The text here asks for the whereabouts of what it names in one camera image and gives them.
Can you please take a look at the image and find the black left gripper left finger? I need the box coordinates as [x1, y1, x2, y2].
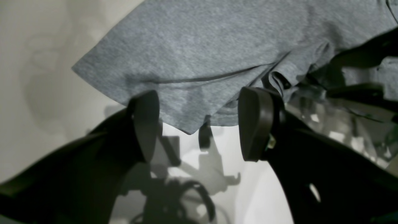
[1, 90, 159, 224]

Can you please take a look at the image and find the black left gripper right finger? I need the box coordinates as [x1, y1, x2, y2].
[238, 87, 397, 224]

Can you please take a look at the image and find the grey t-shirt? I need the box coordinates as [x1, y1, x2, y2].
[72, 0, 397, 134]

